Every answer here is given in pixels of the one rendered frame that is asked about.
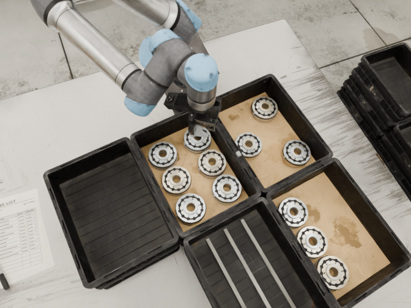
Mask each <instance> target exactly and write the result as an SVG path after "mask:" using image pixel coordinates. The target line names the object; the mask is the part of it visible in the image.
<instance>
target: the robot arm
mask: <svg viewBox="0 0 411 308"><path fill-rule="evenodd" d="M112 1H113V2H115V3H117V4H119V5H120V6H122V7H124V8H125V9H127V10H129V11H131V12H132V13H134V14H135V15H137V16H139V17H141V18H142V19H144V20H146V21H148V22H149V23H151V24H153V25H154V29H155V30H156V31H157V32H156V33H155V34H154V35H153V36H148V37H146V38H145V39H144V40H143V41H142V43H141V46H140V48H139V61H140V63H141V65H142V66H143V67H144V70H143V71H142V70H141V69H140V68H139V67H138V66H137V65H136V64H135V63H134V62H133V61H131V60H130V59H129V58H128V57H127V56H126V55H125V54H124V53H123V52H122V51H121V50H120V49H119V48H118V47H116V46H115V45H114V44H113V43H112V42H111V41H110V40H108V39H107V38H106V37H105V36H104V35H103V34H102V33H101V32H100V31H99V30H98V29H97V28H96V27H95V26H93V25H92V24H91V23H90V22H89V21H88V20H87V19H85V17H83V16H82V14H80V13H79V11H78V7H77V5H76V4H75V3H74V2H73V1H72V0H30V2H31V4H32V6H33V8H34V10H35V12H36V13H37V15H38V16H39V18H40V19H41V20H42V21H43V22H44V23H45V24H46V25H47V26H48V27H49V28H50V29H51V30H52V31H54V32H60V33H61V34H62V35H63V36H64V37H65V38H66V39H67V40H68V41H69V42H70V43H71V44H72V45H73V46H74V47H76V48H77V49H78V50H79V51H80V52H81V53H82V54H83V55H85V56H86V57H87V58H88V59H89V60H90V61H91V62H92V63H93V64H94V65H95V66H96V67H97V68H98V69H99V70H101V71H102V72H103V73H104V74H105V75H106V76H107V77H108V78H109V79H110V80H111V81H112V82H113V83H114V84H115V85H117V86H118V87H119V88H120V89H121V90H122V91H123V92H124V93H125V94H126V96H125V100H124V105H126V108H127V109H128V110H129V111H130V112H132V113H134V114H135V115H137V116H141V117H145V116H148V115H149V114H150V113H151V112H152V110H153V109H154V108H155V107H156V106H157V103H158V102H159V101H160V99H161V98H162V96H163V95H164V94H165V92H166V91H167V89H168V88H169V86H170V85H171V84H172V83H174V84H175V85H177V86H179V87H181V88H187V92H186V93H175V92H169V93H168V94H167V96H166V99H165V102H164V103H163V104H164V105H165V106H166V107H167V108H168V109H173V110H181V111H189V116H188V123H189V124H188V133H189V134H190V135H191V136H192V137H194V138H195V137H196V136H200V137H205V138H207V137H208V136H209V135H208V134H207V133H206V132H204V131H203V130H202V126H200V125H203V126H205V127H207V130H210V131H214V132H215V124H216V121H217V119H218V116H219V112H221V104H222V103H221V98H217V97H216V93H217V82H218V66H217V63H216V61H215V59H214V58H213V57H211V56H209V55H206V54H203V53H199V54H197V53H196V52H194V51H193V50H192V49H191V48H190V47H189V46H188V45H189V43H190V42H191V40H192V39H193V37H194V36H195V35H196V34H197V33H198V30H199V28H200V27H201V25H202V21H201V20H200V18H199V17H198V16H197V15H196V14H195V13H194V12H193V11H192V10H191V9H190V8H189V7H188V6H187V5H186V4H185V3H184V2H182V1H181V0H177V1H176V2H175V1H173V0H167V1H165V0H112ZM198 124H199V125H198ZM210 127H213V129H211V128H210Z"/></svg>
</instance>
